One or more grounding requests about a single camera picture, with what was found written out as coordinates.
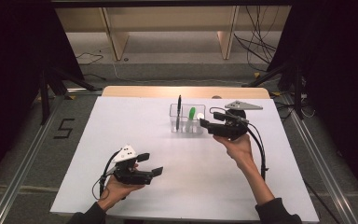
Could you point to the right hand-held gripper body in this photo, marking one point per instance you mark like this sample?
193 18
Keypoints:
230 129

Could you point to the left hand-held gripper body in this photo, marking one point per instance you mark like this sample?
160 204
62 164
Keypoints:
130 177

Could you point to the white glue stick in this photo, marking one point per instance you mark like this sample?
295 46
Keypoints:
200 116

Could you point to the green highlighter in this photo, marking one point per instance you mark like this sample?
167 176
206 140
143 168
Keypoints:
192 112

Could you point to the black pen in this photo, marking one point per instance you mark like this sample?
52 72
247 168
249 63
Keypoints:
179 107

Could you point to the clear plastic desk organizer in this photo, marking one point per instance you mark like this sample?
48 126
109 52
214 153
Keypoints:
172 127

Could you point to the person's left hand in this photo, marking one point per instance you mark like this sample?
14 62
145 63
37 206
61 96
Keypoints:
113 191

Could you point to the person's right hand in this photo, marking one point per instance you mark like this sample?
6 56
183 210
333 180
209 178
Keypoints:
240 151

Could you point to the dark round table cap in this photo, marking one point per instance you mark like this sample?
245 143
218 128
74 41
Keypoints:
216 97

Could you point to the white foam board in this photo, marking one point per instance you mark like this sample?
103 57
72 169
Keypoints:
136 130

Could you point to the black tripod stand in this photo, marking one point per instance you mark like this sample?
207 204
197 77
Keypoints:
298 93
45 99

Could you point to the beige wooden furniture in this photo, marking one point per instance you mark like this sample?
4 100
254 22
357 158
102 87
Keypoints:
118 40

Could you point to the black curtain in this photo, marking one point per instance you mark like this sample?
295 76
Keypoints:
12 77
338 77

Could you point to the aluminium frame rail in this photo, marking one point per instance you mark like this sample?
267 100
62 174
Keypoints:
84 90
21 174
323 168

